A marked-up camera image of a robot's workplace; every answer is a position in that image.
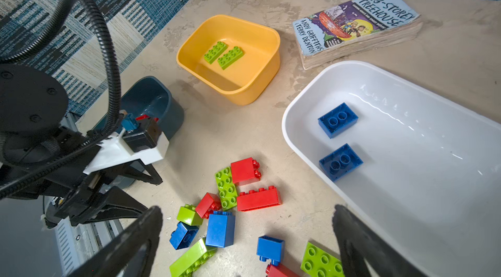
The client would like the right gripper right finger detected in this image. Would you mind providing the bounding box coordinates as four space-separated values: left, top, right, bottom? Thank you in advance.
332 205 425 276

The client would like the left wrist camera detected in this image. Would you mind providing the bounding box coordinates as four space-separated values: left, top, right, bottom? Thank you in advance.
83 117 170 175

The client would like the green long centre brick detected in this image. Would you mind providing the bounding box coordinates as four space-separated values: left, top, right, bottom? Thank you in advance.
215 167 238 211

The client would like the red long lego brick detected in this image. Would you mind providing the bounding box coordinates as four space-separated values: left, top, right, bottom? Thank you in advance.
237 186 283 212

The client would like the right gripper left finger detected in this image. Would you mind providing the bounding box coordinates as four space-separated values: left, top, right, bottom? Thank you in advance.
70 206 163 276

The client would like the green upright long brick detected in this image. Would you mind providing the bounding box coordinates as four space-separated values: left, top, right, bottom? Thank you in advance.
170 237 217 277

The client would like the small blue brick lower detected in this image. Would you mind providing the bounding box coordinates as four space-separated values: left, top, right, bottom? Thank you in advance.
170 222 199 250

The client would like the small red centre brick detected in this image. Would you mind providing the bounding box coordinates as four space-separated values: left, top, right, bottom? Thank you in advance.
195 192 222 219

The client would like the small green lego brick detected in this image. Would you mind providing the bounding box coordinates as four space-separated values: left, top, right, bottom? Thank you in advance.
204 42 228 64

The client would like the red lego brick right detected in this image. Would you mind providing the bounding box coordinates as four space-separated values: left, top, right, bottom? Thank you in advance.
266 264 300 277

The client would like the green long lego brick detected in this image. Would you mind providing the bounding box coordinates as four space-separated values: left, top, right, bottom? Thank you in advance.
217 46 245 70

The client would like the dark teal plastic bin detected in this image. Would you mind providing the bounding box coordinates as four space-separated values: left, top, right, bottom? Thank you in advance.
93 75 185 141

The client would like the small blue lego brick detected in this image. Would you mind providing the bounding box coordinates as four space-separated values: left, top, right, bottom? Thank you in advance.
257 235 285 267

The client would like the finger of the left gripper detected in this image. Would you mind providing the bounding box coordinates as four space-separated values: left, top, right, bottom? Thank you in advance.
70 186 147 226
98 160 163 185

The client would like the red square lego brick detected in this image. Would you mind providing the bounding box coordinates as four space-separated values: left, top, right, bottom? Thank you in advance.
230 158 262 186

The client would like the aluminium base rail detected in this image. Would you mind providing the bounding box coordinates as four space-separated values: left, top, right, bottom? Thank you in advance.
53 218 123 276

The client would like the yellow plastic bin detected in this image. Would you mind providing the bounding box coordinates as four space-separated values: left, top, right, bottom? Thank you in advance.
176 15 281 105

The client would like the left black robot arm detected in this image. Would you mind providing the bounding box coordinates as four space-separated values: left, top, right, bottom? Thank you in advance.
1 0 163 227

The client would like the paperback children's book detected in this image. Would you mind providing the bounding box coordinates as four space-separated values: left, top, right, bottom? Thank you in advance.
292 0 423 70

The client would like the white plastic bin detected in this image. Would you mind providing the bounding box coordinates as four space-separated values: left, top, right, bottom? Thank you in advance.
282 61 500 276

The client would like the green lego brick right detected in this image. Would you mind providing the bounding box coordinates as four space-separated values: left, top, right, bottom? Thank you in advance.
301 243 344 277

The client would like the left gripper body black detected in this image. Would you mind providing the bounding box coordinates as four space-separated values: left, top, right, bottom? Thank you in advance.
43 160 113 229

